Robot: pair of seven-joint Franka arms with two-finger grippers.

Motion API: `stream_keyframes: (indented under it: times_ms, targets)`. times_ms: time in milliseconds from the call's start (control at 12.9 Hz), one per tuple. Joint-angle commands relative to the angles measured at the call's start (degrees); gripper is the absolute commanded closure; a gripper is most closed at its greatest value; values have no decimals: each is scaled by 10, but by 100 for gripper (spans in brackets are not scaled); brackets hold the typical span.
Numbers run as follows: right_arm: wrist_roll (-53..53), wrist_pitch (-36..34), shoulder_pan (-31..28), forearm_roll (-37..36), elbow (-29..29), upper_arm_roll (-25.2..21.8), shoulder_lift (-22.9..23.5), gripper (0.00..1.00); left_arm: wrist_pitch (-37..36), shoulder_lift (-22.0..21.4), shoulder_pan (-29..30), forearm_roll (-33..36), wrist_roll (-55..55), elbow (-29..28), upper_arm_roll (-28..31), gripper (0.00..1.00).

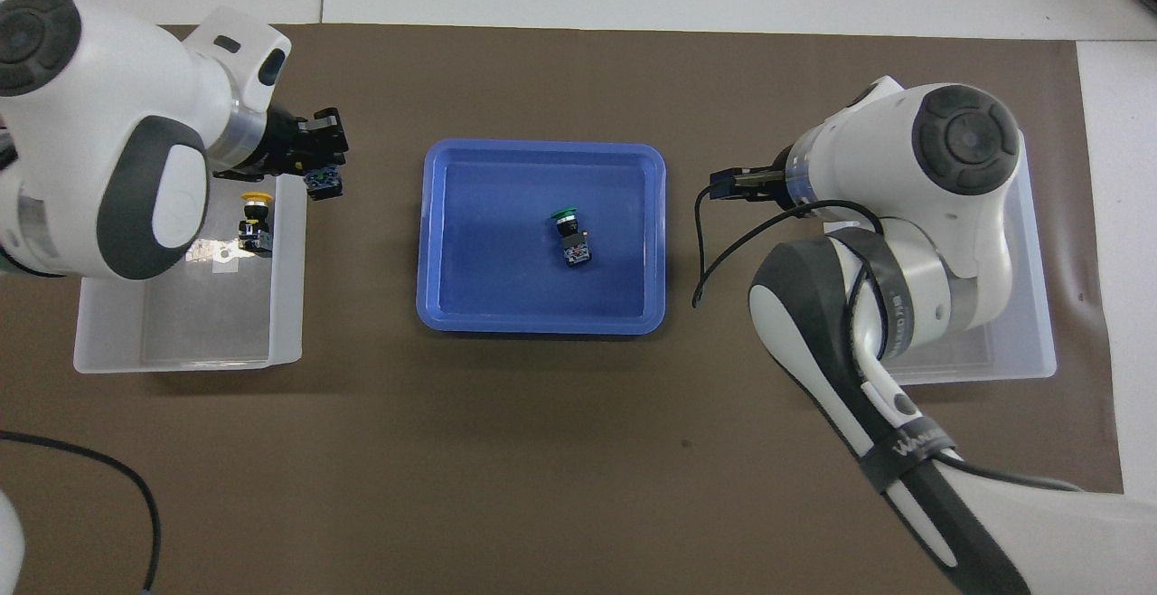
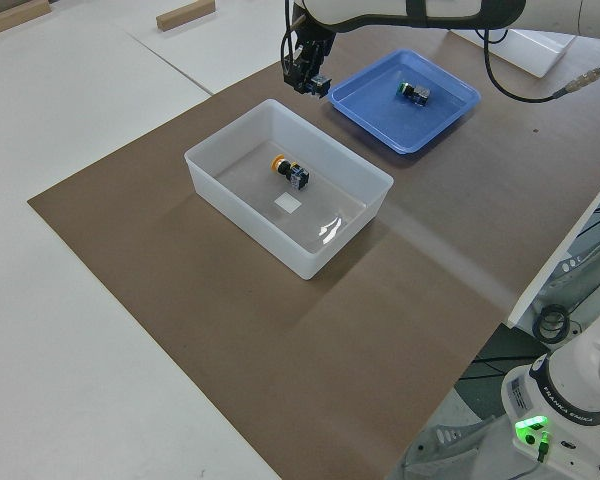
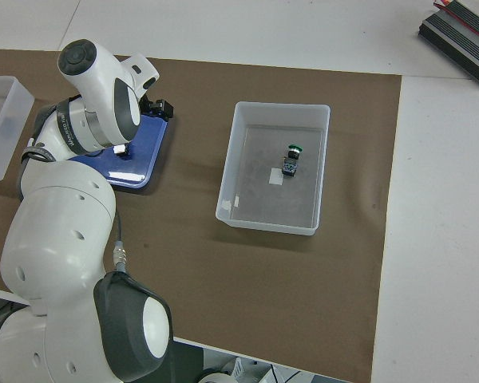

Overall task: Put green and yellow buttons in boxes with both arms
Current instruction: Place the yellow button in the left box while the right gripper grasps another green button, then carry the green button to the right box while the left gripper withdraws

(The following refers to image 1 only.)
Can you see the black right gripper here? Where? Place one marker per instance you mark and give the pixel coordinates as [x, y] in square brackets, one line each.
[776, 185]

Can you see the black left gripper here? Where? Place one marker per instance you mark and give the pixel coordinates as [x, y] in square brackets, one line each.
[287, 143]

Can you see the yellow push button switch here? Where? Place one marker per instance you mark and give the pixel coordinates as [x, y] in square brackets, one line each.
[324, 182]
[256, 224]

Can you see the green push button switch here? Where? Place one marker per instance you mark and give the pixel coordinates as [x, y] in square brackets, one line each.
[571, 238]

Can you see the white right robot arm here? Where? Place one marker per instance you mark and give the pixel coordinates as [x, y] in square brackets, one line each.
[904, 152]

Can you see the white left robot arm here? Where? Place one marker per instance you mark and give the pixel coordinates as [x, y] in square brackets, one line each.
[90, 107]

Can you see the small white label sticker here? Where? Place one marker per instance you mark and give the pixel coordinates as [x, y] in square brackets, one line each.
[224, 262]

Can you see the translucent white plastic box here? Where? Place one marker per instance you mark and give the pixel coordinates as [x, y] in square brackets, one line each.
[1030, 306]
[208, 333]

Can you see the blue plastic tray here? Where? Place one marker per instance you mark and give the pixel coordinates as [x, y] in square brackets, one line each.
[506, 288]

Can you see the brown paper table mat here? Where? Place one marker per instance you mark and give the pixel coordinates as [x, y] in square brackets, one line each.
[542, 441]

